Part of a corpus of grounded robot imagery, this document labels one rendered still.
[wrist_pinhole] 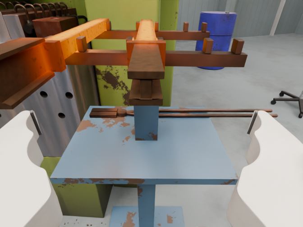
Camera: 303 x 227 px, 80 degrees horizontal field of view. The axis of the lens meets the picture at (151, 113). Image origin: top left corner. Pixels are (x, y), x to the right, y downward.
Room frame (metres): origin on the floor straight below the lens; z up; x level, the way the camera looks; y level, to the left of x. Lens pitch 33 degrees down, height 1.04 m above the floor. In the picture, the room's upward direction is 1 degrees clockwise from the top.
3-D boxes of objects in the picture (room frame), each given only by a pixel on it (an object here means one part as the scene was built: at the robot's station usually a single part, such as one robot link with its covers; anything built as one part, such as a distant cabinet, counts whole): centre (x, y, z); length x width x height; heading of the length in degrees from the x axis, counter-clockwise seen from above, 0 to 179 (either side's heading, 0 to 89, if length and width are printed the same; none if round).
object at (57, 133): (0.82, 0.43, 0.69); 0.56 x 0.38 x 0.45; 177
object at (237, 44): (0.40, -0.11, 0.98); 0.23 x 0.06 x 0.02; 1
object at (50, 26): (0.66, 0.31, 0.95); 0.12 x 0.09 x 0.07; 177
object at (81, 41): (0.40, 0.13, 0.98); 0.23 x 0.06 x 0.02; 1
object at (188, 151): (0.40, 0.01, 0.71); 0.40 x 0.30 x 0.02; 91
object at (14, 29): (0.82, 0.49, 0.96); 0.42 x 0.20 x 0.09; 177
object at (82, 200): (0.82, 0.43, 0.23); 0.56 x 0.38 x 0.47; 177
